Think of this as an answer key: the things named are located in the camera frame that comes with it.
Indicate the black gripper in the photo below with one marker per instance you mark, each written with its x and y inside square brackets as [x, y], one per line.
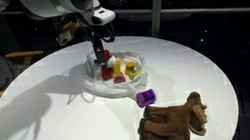
[94, 34]

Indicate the brown spice jar red lid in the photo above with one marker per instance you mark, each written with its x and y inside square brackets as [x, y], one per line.
[106, 53]

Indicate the red round toy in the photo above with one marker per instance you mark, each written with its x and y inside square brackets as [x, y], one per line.
[106, 74]

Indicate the dough can amber lid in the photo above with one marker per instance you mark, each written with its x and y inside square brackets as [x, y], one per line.
[117, 67]

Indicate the green dough can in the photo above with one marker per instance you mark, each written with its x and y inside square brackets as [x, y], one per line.
[135, 73]

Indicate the purple plastic cup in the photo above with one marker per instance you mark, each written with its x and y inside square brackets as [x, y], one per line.
[146, 98]

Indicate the brown plush toy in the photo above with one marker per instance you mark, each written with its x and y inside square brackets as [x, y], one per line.
[174, 123]

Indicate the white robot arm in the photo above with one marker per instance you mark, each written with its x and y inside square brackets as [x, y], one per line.
[60, 2]

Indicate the clear plastic bowl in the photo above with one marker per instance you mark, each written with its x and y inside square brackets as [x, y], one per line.
[101, 90]

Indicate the grey window post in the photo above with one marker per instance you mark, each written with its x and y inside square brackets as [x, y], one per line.
[156, 4]

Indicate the grey window rail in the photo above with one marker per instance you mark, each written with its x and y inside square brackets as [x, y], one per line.
[190, 11]

